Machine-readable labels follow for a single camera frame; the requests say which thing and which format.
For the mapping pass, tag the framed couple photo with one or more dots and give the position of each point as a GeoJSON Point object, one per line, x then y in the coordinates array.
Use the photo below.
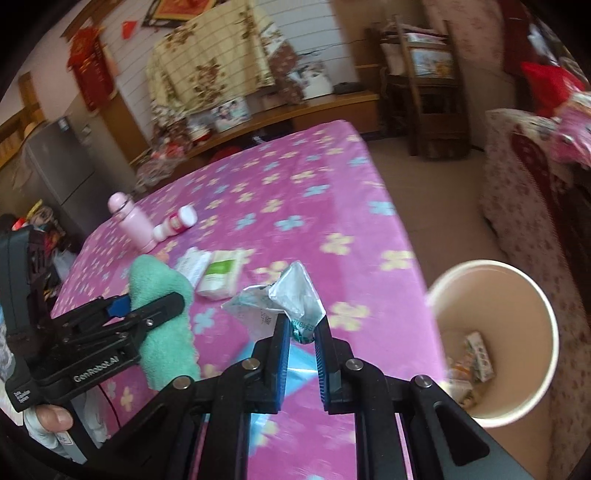
{"type": "Point", "coordinates": [230, 114]}

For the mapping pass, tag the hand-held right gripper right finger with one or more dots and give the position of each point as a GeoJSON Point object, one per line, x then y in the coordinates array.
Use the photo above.
{"type": "Point", "coordinates": [325, 364]}

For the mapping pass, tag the small black box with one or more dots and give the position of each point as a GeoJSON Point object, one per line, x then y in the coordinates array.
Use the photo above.
{"type": "Point", "coordinates": [346, 86]}

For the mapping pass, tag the beige round waste bin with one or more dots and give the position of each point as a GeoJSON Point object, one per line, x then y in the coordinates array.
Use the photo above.
{"type": "Point", "coordinates": [531, 323]}

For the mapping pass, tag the green white medicine box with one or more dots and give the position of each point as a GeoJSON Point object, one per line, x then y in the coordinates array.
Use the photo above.
{"type": "Point", "coordinates": [480, 355]}

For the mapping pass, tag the green towel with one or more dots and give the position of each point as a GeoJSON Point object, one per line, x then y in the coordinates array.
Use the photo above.
{"type": "Point", "coordinates": [171, 332]}

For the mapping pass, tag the white green tissue pack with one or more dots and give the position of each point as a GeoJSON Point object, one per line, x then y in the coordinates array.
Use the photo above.
{"type": "Point", "coordinates": [221, 274]}

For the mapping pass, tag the tall pink floral cover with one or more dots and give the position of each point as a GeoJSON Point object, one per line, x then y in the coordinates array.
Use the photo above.
{"type": "Point", "coordinates": [461, 32]}

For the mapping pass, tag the grey refrigerator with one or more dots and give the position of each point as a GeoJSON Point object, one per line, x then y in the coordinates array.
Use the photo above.
{"type": "Point", "coordinates": [60, 170]}

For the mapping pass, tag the red diamond framed wall plaque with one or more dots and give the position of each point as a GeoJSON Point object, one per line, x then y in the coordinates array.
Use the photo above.
{"type": "Point", "coordinates": [180, 9]}

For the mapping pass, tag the wooden chair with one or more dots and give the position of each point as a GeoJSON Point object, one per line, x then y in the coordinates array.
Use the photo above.
{"type": "Point", "coordinates": [429, 92]}

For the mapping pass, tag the small red flag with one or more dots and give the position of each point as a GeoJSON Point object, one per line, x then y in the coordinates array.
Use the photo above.
{"type": "Point", "coordinates": [128, 30]}

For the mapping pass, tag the pink thermos bottle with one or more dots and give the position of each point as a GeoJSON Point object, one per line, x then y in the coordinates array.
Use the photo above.
{"type": "Point", "coordinates": [134, 221]}

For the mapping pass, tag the small white bottle pink label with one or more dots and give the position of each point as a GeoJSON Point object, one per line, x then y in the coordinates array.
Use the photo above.
{"type": "Point", "coordinates": [175, 224]}

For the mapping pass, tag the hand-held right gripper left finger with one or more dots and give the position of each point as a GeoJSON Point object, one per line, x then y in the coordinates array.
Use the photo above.
{"type": "Point", "coordinates": [280, 364]}

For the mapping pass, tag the person's left hand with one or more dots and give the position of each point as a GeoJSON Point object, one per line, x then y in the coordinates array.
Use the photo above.
{"type": "Point", "coordinates": [51, 417]}

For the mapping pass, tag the dark red garment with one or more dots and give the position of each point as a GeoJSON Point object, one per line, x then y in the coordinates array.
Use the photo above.
{"type": "Point", "coordinates": [517, 27]}

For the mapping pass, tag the pile of plastic bags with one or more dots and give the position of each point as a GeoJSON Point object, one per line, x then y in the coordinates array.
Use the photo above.
{"type": "Point", "coordinates": [161, 161]}

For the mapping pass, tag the wooden cabinet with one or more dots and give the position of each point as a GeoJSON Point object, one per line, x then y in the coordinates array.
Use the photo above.
{"type": "Point", "coordinates": [323, 108]}

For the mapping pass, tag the small white printed packet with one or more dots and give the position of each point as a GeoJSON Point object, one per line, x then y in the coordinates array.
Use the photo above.
{"type": "Point", "coordinates": [193, 264]}

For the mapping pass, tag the red plastic bag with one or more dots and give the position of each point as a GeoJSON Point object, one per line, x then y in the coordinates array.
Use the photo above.
{"type": "Point", "coordinates": [549, 83]}

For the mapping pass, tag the red fringed pennant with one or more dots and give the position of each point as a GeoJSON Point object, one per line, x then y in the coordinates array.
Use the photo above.
{"type": "Point", "coordinates": [92, 69]}

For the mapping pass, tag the pink floral tablecloth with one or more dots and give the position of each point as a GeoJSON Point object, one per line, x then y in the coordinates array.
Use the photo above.
{"type": "Point", "coordinates": [300, 198]}

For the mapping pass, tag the cluttered storage rack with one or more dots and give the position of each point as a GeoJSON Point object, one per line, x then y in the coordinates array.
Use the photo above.
{"type": "Point", "coordinates": [41, 221]}

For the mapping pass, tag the floral covered sofa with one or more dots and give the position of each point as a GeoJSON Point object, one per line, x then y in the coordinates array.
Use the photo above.
{"type": "Point", "coordinates": [521, 194]}

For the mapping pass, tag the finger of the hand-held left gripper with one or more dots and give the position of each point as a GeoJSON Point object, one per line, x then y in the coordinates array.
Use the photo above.
{"type": "Point", "coordinates": [83, 313]}
{"type": "Point", "coordinates": [157, 307]}

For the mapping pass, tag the large white foil packet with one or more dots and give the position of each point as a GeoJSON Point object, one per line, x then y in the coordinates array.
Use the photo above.
{"type": "Point", "coordinates": [295, 295]}

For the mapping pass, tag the yellow floral cover cloth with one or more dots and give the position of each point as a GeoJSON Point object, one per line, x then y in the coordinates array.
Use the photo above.
{"type": "Point", "coordinates": [207, 60]}

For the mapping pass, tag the white wedding photo stand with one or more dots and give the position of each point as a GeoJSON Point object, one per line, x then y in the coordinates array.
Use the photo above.
{"type": "Point", "coordinates": [316, 83]}

